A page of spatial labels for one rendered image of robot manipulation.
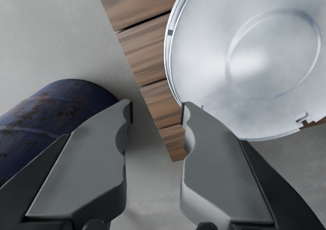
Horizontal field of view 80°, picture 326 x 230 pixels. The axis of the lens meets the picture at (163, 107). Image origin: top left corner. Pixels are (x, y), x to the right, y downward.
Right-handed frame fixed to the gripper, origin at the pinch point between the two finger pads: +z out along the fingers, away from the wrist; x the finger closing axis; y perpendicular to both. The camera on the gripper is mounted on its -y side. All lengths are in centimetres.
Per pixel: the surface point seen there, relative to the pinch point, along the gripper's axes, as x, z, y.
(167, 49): 1.0, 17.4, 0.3
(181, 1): 2.5, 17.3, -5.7
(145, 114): -5, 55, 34
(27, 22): -42, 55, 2
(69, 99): -26, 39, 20
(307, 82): 22.5, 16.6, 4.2
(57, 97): -29, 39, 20
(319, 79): 24.1, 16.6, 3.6
